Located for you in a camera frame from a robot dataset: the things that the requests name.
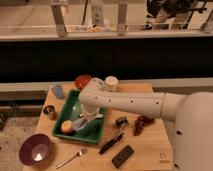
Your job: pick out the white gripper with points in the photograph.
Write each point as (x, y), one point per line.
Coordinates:
(90, 113)

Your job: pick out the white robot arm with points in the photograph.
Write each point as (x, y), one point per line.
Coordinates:
(192, 115)

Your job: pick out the small metal cup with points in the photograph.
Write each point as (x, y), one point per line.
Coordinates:
(49, 111)

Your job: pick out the blue plastic cup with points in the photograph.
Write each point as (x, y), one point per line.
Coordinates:
(57, 90)

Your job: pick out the green plastic tray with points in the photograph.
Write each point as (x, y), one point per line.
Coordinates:
(91, 133)

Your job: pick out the orange apple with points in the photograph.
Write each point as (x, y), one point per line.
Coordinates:
(67, 127)

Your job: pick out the small dark round can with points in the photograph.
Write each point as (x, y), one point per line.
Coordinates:
(121, 122)

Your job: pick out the red bowl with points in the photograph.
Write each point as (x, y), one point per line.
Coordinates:
(81, 81)

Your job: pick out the white round container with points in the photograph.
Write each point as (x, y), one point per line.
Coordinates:
(111, 83)

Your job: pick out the wooden table board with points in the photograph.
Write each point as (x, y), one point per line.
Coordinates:
(152, 149)

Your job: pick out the black rectangular block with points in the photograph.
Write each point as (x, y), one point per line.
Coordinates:
(122, 156)

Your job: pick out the dark red grape bunch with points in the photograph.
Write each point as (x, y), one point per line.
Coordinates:
(140, 123)

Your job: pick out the purple bowl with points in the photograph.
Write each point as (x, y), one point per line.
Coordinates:
(35, 149)

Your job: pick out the black handled knife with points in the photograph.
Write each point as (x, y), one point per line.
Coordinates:
(110, 143)

